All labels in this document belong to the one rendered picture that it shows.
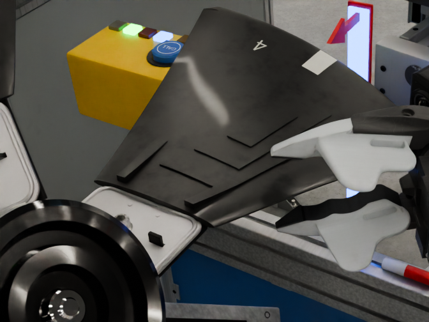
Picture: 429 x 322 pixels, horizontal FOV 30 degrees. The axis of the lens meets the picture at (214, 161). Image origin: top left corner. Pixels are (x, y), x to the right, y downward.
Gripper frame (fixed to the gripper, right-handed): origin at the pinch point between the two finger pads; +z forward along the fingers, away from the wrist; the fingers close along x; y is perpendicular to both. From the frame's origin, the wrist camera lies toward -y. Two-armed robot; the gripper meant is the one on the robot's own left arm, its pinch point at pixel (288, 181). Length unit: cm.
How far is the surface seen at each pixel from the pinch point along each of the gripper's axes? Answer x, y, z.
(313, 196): 132, -130, -18
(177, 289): 55, -36, 14
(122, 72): 14.6, -36.2, 15.5
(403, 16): 145, -239, -71
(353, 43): 5.1, -23.2, -8.8
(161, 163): -1.5, -1.7, 8.7
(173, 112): -1.1, -7.8, 7.9
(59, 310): -6.6, 14.5, 13.4
